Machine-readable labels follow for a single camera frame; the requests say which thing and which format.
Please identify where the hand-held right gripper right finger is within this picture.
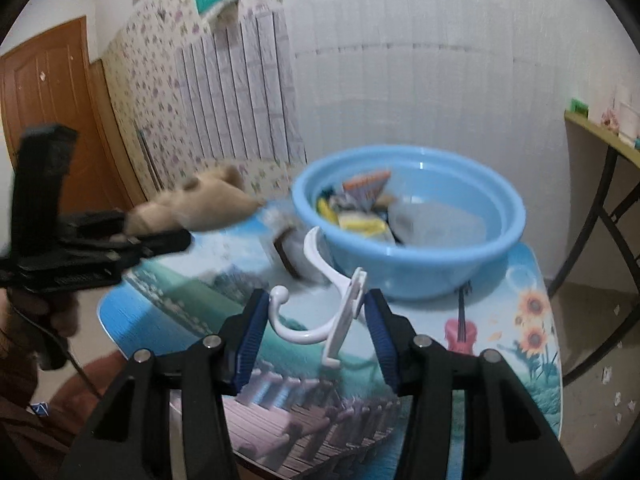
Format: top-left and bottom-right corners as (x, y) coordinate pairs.
(363, 290), (576, 480)

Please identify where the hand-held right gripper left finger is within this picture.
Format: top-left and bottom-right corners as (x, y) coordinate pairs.
(57, 288), (271, 480)

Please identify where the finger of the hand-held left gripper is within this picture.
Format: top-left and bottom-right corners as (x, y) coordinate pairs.
(57, 210), (132, 236)
(62, 227), (193, 272)

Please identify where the tan plush toy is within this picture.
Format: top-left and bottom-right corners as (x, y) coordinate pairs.
(124, 164), (267, 237)

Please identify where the white plastic hook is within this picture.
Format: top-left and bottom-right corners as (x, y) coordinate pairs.
(268, 226), (369, 367)

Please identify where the light blue plastic basin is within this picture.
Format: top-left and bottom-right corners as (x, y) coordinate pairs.
(291, 145), (527, 302)

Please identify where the clear plastic lid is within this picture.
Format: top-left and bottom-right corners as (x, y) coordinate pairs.
(387, 200), (489, 249)

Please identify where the grey orange snack packet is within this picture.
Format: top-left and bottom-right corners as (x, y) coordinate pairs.
(342, 170), (394, 211)

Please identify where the person's left forearm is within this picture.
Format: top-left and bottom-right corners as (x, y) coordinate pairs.
(0, 305), (132, 480)

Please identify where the person's left hand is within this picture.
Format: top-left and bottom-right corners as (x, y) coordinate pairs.
(9, 287), (82, 338)

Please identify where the wooden door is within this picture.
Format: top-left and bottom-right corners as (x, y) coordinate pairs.
(0, 16), (132, 213)

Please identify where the small clear plastic box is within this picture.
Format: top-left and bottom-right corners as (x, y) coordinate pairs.
(267, 207), (334, 284)

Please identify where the yellow snack packet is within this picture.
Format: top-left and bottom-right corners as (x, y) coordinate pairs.
(337, 209), (392, 239)

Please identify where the yellow-topped side table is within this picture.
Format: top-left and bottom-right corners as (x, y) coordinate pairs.
(546, 109), (640, 387)

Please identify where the metal broom handle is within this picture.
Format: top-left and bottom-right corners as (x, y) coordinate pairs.
(134, 122), (164, 197)

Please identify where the black cable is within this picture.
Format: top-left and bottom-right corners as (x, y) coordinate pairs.
(10, 305), (103, 403)

